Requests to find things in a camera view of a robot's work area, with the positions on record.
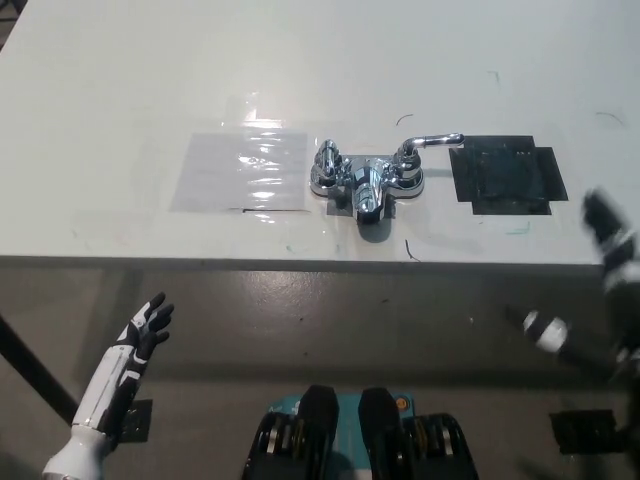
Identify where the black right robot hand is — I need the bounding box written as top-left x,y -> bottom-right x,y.
504,187 -> 640,384

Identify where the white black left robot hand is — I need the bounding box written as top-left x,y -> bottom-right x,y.
69,292 -> 176,437

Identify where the chrome lever faucet handle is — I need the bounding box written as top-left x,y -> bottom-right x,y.
312,139 -> 343,184
396,131 -> 466,179

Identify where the chrome faucet body with spout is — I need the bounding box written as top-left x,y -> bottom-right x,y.
308,152 -> 427,224

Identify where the black table leg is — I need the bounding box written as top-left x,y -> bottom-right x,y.
0,310 -> 82,427

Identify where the clear taped plastic sheet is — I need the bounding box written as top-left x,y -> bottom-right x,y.
168,129 -> 310,214

